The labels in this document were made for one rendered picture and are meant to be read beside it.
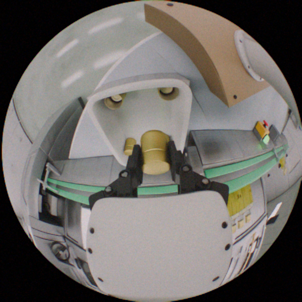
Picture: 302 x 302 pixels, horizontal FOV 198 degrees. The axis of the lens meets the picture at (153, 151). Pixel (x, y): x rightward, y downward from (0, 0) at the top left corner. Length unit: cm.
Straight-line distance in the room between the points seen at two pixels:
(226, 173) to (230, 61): 27
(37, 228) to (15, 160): 280
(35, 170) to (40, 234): 46
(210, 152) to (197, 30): 29
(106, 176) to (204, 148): 34
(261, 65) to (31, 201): 97
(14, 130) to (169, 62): 362
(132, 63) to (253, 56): 23
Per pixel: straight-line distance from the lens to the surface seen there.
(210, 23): 18
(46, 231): 88
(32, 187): 78
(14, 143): 354
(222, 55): 18
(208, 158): 28
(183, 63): 24
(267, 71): 19
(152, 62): 23
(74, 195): 51
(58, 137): 90
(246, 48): 20
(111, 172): 39
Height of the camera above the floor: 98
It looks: 36 degrees down
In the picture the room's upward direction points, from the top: 177 degrees clockwise
